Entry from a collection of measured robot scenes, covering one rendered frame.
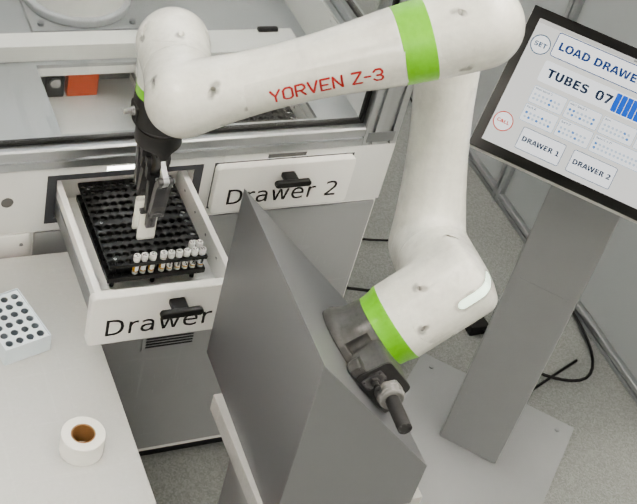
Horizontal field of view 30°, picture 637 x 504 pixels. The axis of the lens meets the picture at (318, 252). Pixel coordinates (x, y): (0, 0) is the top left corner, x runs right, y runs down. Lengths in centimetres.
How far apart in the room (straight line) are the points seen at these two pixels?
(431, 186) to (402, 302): 21
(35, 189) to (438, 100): 75
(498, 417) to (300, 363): 134
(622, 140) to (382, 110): 48
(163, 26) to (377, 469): 75
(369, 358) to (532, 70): 89
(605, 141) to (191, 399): 108
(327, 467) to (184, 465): 113
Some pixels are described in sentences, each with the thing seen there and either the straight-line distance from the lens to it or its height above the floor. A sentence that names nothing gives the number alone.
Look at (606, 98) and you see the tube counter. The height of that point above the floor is 111.
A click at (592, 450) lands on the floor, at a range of 334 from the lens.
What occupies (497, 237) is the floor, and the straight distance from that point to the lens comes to 384.
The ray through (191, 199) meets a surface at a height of 88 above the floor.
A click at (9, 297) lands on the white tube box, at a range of 215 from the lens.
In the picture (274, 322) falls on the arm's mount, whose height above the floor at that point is 105.
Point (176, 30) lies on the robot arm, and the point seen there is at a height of 140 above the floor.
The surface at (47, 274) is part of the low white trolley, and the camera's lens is 224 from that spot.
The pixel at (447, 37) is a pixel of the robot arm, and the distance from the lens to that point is 166.
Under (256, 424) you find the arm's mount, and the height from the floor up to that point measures 85.
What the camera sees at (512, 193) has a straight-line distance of 392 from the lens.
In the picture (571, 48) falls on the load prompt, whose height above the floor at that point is 116.
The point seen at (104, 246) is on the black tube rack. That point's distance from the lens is 210.
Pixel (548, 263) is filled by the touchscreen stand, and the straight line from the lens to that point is 269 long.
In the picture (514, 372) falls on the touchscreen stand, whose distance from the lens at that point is 290.
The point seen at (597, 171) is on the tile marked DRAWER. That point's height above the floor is 100.
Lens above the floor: 232
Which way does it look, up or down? 41 degrees down
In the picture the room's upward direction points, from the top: 16 degrees clockwise
